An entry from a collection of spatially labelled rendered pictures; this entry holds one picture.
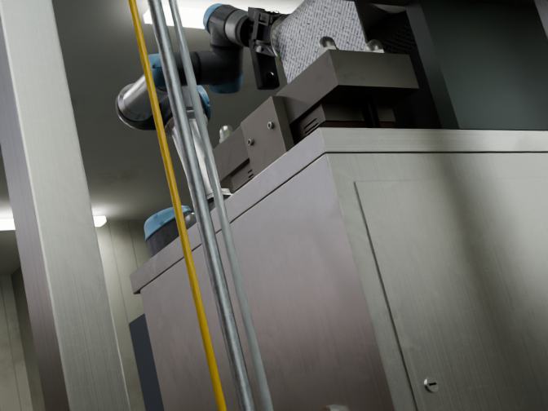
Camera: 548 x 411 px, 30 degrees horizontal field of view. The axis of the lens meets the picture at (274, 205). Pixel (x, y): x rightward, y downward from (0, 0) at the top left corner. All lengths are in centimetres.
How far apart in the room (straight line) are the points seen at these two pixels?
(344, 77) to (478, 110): 26
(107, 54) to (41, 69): 525
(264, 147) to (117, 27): 444
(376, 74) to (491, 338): 43
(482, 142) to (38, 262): 87
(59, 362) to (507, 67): 105
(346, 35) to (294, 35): 16
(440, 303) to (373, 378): 16
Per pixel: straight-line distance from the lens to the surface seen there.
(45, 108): 103
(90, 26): 598
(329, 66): 153
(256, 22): 215
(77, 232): 99
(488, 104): 169
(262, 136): 163
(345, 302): 141
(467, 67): 170
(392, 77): 158
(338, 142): 145
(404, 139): 153
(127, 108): 255
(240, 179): 174
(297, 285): 150
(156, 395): 230
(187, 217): 237
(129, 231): 933
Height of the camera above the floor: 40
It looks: 17 degrees up
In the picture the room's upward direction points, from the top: 14 degrees counter-clockwise
